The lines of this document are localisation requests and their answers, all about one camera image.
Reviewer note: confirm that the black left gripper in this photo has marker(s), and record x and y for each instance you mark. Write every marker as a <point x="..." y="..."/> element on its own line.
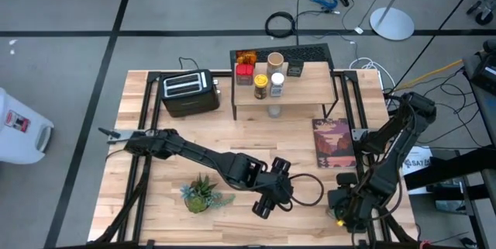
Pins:
<point x="277" y="191"/>

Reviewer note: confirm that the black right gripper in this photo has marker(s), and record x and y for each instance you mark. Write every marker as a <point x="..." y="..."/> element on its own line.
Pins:
<point x="350" y="204"/>

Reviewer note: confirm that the yellow-lid spice jar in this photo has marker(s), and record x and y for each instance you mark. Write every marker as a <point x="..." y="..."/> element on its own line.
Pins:
<point x="260" y="82"/>

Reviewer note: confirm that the white-lid spice jar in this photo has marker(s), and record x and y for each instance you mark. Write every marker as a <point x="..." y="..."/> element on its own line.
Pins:
<point x="277" y="80"/>

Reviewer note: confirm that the tan-lid clear spice jar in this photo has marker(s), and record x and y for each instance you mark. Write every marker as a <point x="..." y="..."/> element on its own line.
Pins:
<point x="275" y="61"/>

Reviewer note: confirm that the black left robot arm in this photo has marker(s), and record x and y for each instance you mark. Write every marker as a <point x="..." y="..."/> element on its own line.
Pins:
<point x="201" y="156"/>

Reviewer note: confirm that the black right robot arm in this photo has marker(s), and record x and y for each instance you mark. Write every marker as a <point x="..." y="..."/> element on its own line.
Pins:
<point x="391" y="163"/>

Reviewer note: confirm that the grey cylinder under shelf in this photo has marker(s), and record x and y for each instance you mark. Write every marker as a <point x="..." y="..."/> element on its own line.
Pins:
<point x="274" y="111"/>

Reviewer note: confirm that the wooden shelf with black legs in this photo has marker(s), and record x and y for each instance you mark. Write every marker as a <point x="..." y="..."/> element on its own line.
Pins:
<point x="314" y="86"/>

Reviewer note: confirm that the yellow tag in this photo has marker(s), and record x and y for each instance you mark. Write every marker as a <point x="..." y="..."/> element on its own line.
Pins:
<point x="340" y="223"/>

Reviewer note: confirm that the canyon picture book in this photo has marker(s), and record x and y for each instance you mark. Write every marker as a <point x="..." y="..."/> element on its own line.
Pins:
<point x="333" y="144"/>

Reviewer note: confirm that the artificial succulent plant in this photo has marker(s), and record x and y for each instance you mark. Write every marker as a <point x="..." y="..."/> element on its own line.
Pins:
<point x="197" y="198"/>

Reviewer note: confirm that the red clamp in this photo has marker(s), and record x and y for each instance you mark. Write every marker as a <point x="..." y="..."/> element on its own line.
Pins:
<point x="425" y="244"/>

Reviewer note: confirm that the white paper sign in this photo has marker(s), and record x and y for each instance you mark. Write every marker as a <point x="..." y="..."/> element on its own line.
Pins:
<point x="422" y="156"/>

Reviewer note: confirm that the black equipment cart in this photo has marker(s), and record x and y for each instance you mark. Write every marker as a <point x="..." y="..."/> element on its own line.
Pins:
<point x="445" y="169"/>

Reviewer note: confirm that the black two-slot toaster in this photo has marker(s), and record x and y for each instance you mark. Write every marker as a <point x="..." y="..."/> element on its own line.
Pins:
<point x="190" y="94"/>

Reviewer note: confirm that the black perforated panel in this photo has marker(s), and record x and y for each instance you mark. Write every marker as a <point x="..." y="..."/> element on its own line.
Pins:
<point x="317" y="53"/>

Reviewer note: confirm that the white power adapter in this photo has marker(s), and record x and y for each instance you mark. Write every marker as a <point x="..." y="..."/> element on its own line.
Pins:
<point x="359" y="30"/>

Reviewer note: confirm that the white floor lamp base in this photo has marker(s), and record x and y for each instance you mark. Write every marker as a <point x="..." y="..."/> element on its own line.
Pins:
<point x="391" y="24"/>

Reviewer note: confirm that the wheeled cart caster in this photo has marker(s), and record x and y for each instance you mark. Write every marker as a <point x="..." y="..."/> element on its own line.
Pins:
<point x="484" y="18"/>

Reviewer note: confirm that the white plastic bin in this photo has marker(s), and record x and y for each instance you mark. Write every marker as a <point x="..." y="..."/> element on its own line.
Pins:
<point x="23" y="125"/>

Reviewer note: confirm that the black metal table frame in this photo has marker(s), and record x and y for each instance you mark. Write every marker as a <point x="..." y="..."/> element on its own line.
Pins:
<point x="142" y="198"/>

